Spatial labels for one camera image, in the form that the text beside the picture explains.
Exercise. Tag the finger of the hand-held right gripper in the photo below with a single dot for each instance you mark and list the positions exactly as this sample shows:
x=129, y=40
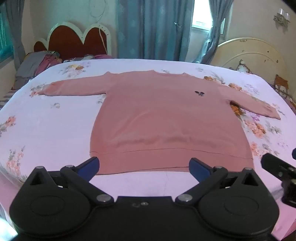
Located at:
x=272, y=161

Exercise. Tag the pink long-sleeve sweater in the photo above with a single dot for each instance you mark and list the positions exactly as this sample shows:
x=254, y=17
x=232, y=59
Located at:
x=161, y=120

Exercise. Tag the grey and pink clothes pile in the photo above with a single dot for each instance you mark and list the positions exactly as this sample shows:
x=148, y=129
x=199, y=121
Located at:
x=34, y=64

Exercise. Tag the orange printed cushion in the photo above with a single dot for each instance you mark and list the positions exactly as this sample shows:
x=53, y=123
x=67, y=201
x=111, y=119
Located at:
x=281, y=84

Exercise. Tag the frilled cream cushion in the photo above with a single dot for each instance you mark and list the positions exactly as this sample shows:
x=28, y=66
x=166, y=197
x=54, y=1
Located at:
x=244, y=67

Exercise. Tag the cream curved headboard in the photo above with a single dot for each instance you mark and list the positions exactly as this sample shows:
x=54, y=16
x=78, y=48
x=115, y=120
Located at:
x=249, y=53

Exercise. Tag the tied-back blue curtain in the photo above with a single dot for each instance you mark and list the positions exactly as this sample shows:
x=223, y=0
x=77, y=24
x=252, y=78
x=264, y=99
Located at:
x=216, y=27

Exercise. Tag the bright window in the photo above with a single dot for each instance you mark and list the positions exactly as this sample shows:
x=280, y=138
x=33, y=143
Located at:
x=201, y=14

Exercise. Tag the curtain clip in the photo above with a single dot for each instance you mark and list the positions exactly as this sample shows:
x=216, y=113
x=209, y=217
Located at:
x=177, y=24

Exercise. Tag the wide blue curtain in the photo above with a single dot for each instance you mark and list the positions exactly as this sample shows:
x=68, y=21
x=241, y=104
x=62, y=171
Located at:
x=155, y=30

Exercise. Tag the pink pillow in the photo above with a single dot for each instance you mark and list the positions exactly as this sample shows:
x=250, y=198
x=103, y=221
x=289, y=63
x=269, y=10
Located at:
x=101, y=56

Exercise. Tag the patterned crumpled cloth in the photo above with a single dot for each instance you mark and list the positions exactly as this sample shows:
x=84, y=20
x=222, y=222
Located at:
x=78, y=58

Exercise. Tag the floral bed sheet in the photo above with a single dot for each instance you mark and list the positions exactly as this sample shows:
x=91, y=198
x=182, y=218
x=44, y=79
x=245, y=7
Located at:
x=55, y=129

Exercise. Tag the red scalloped headboard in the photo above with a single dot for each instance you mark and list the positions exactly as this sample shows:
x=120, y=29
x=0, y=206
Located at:
x=74, y=41

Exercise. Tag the narrow blue curtain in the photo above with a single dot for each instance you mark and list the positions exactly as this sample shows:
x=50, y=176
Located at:
x=16, y=27

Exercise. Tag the wall lamp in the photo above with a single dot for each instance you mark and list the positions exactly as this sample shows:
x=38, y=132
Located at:
x=282, y=17

